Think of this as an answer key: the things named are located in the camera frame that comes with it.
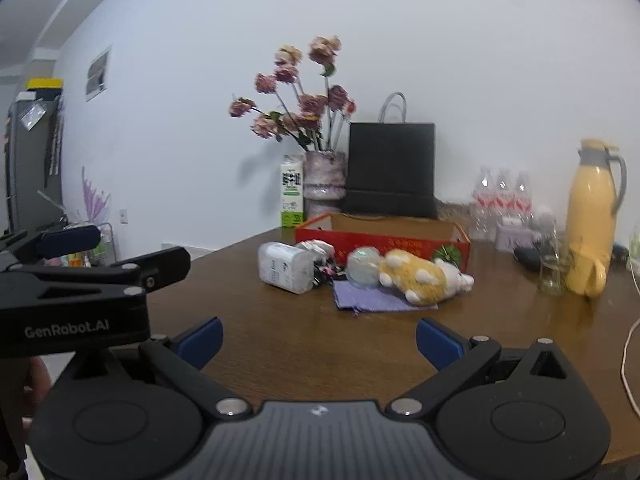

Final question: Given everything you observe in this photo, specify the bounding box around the black paper bag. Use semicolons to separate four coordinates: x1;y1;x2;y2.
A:
341;92;440;220

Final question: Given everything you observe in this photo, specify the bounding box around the yellow white plush toy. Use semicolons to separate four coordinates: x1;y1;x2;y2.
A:
377;249;475;307

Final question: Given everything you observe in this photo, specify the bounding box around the dried pink rose bouquet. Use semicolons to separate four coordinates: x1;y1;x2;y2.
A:
229;35;357;153

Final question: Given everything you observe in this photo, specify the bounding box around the white tin box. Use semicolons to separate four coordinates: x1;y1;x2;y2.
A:
495;217;538;253

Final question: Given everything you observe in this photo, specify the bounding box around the purple flower wall decal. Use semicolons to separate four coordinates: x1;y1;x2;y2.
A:
80;167;111;226

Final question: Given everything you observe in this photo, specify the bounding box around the white green milk carton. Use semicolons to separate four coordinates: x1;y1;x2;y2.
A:
279;154;306;228

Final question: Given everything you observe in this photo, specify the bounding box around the white cable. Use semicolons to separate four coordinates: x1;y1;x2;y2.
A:
620;260;640;418

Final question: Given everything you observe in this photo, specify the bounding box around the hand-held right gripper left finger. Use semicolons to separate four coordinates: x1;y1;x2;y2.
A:
65;316;253;421

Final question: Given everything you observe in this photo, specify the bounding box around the purple mottled vase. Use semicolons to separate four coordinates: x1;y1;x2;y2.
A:
304;150;347;221

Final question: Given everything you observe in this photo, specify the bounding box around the person's left hand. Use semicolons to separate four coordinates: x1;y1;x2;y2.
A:
15;357;53;433

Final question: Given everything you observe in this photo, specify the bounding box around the yellow thermos jug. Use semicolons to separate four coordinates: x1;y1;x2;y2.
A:
565;139;627;261

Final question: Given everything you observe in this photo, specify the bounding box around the purple cloth pouch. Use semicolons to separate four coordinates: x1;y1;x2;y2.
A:
332;280;440;317

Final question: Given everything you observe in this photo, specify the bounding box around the white plastic bottle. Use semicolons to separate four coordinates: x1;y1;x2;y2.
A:
257;241;317;295

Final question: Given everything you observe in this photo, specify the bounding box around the black USB cable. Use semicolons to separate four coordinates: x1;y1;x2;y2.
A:
312;257;351;286

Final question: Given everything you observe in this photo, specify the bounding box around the clear glass cup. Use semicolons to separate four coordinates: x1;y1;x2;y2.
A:
537;225;571;295

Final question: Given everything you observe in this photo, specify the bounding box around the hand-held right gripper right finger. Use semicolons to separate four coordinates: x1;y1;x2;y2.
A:
391;317;583;419

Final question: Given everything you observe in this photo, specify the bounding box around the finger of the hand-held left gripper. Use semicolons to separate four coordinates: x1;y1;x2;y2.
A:
0;246;192;302
0;225;103;271

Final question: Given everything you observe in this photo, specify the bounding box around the wire storage rack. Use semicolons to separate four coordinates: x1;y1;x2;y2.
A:
45;222;116;268

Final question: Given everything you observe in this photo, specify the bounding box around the clear grain container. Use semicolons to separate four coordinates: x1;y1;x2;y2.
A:
437;200;476;233

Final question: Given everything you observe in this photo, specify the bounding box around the black zip case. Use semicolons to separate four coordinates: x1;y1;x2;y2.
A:
513;245;543;273

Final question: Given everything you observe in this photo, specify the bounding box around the red cardboard box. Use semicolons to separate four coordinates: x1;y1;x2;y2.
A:
295;212;472;273

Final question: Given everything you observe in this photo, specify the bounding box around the grey refrigerator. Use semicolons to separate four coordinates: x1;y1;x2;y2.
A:
2;92;66;233

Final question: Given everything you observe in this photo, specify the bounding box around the clear round plastic ball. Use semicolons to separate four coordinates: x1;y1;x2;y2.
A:
346;246;385;290

